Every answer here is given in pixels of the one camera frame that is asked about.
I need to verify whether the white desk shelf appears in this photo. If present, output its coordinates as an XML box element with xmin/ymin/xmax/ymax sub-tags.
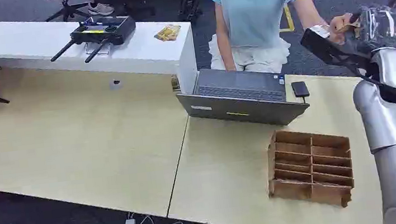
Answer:
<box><xmin>0</xmin><ymin>0</ymin><xmax>201</xmax><ymax>116</ymax></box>

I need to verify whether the small brown card pack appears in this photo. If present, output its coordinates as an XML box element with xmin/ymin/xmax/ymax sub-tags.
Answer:
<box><xmin>170</xmin><ymin>73</ymin><xmax>183</xmax><ymax>93</ymax></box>

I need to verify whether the grey desk grommet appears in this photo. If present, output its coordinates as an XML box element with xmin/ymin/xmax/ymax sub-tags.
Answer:
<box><xmin>108</xmin><ymin>78</ymin><xmax>124</xmax><ymax>91</ymax></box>

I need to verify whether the white shoe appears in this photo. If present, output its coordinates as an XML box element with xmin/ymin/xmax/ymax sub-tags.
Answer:
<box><xmin>87</xmin><ymin>0</ymin><xmax>116</xmax><ymax>18</ymax></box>

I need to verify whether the black chair base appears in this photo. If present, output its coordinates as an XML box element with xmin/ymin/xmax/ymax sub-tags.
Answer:
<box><xmin>38</xmin><ymin>0</ymin><xmax>92</xmax><ymax>26</ymax></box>

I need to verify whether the black phone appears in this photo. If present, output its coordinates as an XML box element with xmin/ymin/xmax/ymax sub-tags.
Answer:
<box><xmin>290</xmin><ymin>80</ymin><xmax>310</xmax><ymax>99</ymax></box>

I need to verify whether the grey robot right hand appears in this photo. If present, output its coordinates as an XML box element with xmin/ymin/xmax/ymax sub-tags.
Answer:
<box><xmin>346</xmin><ymin>2</ymin><xmax>396</xmax><ymax>56</ymax></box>

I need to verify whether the person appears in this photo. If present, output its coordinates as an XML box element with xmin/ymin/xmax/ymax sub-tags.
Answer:
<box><xmin>203</xmin><ymin>0</ymin><xmax>359</xmax><ymax>82</ymax></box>

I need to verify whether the grey laptop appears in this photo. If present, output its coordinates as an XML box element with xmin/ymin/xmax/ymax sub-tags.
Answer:
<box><xmin>173</xmin><ymin>57</ymin><xmax>312</xmax><ymax>138</ymax></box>

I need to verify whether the person's left hand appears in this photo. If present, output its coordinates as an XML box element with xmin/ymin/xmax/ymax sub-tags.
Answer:
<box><xmin>327</xmin><ymin>12</ymin><xmax>357</xmax><ymax>46</ymax></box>

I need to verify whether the wooden card box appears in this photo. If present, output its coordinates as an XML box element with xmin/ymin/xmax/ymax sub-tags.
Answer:
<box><xmin>261</xmin><ymin>122</ymin><xmax>358</xmax><ymax>217</ymax></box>

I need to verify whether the black remote controller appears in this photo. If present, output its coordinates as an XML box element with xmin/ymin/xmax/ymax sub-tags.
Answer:
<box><xmin>46</xmin><ymin>11</ymin><xmax>140</xmax><ymax>68</ymax></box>

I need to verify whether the clear controller stand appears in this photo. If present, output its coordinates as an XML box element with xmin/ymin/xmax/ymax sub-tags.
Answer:
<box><xmin>83</xmin><ymin>39</ymin><xmax>113</xmax><ymax>59</ymax></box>

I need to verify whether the pale playing card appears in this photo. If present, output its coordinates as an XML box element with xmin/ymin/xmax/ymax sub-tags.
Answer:
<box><xmin>340</xmin><ymin>19</ymin><xmax>361</xmax><ymax>31</ymax></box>

